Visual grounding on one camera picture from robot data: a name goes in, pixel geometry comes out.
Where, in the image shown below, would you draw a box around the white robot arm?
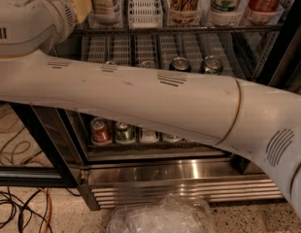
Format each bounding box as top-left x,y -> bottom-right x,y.
0,0 -> 301,219

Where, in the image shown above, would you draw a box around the white beige bottle top shelf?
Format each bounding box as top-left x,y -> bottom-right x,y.
91,0 -> 119,24

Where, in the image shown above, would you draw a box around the empty white tray top shelf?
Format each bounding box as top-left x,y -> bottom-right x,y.
128,0 -> 163,29

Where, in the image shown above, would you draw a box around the silver can middle shelf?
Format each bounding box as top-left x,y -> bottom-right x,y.
106,61 -> 117,65

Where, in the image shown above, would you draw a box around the red Coca-Cola can middle shelf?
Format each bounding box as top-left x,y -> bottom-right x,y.
139,60 -> 157,69

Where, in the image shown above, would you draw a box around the blue Pepsi can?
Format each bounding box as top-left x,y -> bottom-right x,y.
169,56 -> 191,73

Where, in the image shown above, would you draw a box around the red can bottom shelf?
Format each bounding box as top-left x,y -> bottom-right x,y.
90,117 -> 112,146

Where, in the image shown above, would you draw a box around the green can bottom shelf left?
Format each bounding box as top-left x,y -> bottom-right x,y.
116,122 -> 135,144

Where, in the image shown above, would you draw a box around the green can middle shelf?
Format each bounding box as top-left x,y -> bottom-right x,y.
200,55 -> 223,75

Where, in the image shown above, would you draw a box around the open glass fridge door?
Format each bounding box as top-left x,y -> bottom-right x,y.
0,101 -> 82,187

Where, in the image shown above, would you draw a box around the white green can bottom shelf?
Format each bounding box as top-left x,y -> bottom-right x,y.
162,133 -> 182,143

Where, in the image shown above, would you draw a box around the stainless steel fridge base grille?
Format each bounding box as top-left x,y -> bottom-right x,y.
78,158 -> 283,211

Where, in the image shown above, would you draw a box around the empty white tray middle left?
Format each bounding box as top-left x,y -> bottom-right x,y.
82,36 -> 106,63

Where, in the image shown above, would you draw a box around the clear plastic bag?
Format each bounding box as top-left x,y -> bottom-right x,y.
107,194 -> 216,233

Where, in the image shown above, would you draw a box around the orange cable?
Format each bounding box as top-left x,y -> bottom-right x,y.
37,187 -> 53,233

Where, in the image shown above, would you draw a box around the black cables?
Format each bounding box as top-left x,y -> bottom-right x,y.
0,187 -> 52,233

